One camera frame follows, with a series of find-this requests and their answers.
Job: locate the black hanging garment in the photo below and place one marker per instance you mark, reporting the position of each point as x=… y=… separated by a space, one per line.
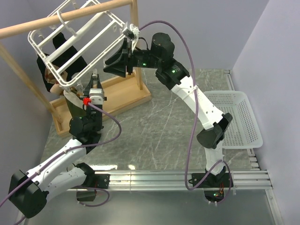
x=74 y=68

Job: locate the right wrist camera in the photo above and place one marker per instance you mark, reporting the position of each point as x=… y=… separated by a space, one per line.
x=132 y=32

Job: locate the white plastic clip hanger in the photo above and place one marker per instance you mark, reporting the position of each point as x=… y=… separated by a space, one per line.
x=93 y=36

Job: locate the patterned striped underwear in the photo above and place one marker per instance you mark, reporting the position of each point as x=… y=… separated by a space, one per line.
x=53 y=86

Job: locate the aluminium mounting rail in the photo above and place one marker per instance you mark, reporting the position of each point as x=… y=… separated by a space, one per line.
x=160 y=198

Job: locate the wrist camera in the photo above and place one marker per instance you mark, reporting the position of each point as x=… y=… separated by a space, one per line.
x=94 y=96
x=132 y=32

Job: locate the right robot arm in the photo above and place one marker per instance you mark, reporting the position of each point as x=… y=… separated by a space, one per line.
x=177 y=79

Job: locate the wooden drying rack frame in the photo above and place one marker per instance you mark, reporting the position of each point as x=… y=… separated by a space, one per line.
x=122 y=93

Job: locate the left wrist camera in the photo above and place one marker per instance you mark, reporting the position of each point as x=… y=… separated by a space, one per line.
x=94 y=96

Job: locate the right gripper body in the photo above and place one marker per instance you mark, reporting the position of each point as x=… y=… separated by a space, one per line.
x=143 y=59

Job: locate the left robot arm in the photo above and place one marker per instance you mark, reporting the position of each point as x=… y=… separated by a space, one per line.
x=30 y=191

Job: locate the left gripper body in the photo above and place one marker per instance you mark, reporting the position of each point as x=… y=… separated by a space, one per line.
x=96 y=115

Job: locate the white plastic basket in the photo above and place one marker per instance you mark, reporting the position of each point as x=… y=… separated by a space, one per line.
x=243 y=132

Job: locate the olive green underwear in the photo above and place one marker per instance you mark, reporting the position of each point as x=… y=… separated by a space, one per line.
x=74 y=103

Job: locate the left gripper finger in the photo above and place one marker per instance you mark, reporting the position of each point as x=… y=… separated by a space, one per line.
x=98 y=82
x=89 y=86

